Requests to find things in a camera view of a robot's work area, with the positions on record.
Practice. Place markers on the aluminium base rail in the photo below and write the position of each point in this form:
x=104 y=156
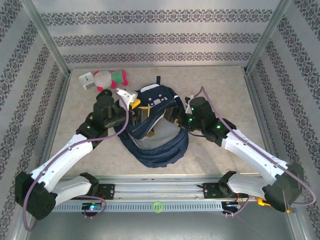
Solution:
x=155 y=188

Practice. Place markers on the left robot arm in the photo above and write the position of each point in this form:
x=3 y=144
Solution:
x=65 y=155

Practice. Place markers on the white green pink plush toy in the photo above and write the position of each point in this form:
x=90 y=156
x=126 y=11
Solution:
x=103 y=78

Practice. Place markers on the aluminium frame post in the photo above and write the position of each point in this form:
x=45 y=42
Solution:
x=43 y=35
x=267 y=35

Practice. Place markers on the aluminium side rail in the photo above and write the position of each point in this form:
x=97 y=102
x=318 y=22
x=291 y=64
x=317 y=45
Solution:
x=260 y=112
x=56 y=112

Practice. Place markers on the navy blue backpack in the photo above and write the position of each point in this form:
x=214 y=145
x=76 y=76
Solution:
x=162 y=147

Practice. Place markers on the orange clamp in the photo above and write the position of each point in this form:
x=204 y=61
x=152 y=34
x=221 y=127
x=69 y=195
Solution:
x=263 y=202

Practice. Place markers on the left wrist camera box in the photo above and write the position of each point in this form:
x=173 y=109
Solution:
x=126 y=95

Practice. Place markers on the perforated metal strip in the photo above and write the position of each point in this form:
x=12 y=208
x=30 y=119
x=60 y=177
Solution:
x=130 y=207

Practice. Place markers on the white square alarm clock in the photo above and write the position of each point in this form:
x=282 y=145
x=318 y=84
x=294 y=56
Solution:
x=86 y=80

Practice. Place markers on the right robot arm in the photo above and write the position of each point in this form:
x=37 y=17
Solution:
x=255 y=152

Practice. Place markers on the small circuit board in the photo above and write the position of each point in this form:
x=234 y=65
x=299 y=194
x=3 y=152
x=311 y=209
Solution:
x=231 y=205
x=92 y=206

